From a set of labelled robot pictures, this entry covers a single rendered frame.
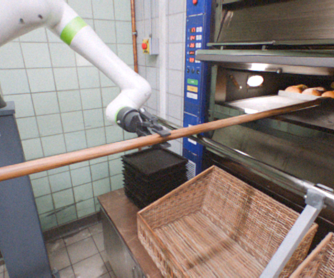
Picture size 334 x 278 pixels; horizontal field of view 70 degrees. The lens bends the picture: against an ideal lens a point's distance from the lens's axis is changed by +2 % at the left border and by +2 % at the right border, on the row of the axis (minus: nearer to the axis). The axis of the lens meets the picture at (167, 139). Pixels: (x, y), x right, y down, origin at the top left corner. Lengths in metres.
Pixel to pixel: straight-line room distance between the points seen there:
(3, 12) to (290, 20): 0.93
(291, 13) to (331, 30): 0.17
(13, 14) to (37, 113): 0.99
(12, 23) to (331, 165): 1.15
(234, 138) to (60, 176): 1.35
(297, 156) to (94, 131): 1.43
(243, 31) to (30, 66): 1.29
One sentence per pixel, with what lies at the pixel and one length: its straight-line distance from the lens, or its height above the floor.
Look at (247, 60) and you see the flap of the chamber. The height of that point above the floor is 1.41.
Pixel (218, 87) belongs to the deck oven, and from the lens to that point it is 1.27.
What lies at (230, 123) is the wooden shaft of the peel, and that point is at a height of 1.19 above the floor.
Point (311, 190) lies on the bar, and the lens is 0.59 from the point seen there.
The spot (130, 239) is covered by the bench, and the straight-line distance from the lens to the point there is 1.27.
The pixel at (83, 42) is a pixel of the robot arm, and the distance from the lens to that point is 1.03.
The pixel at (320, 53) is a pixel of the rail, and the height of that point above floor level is 1.43.
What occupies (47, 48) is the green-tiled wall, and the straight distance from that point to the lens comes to 1.80.
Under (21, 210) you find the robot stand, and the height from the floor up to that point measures 0.69.
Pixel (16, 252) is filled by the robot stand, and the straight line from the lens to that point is 1.58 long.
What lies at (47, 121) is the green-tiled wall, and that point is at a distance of 1.86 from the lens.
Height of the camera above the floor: 1.45
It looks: 21 degrees down
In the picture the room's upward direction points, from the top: straight up
